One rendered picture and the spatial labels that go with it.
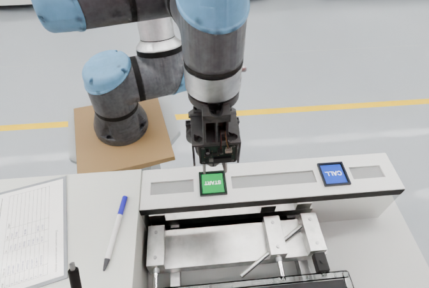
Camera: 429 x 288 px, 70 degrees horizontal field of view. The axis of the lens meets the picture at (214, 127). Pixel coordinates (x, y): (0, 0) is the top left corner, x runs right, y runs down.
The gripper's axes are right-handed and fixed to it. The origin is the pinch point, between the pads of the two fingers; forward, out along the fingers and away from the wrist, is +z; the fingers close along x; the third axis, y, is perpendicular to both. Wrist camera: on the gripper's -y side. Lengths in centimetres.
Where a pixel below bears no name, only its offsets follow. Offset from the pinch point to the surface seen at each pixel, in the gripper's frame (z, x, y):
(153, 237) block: 13.8, -12.9, 8.8
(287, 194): 8.6, 15.0, 4.3
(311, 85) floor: 105, 84, -131
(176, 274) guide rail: 19.6, -8.8, 14.7
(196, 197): 8.6, -3.5, 3.3
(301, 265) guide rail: 19.6, 17.2, 15.1
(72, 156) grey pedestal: 22.5, -37.9, -19.5
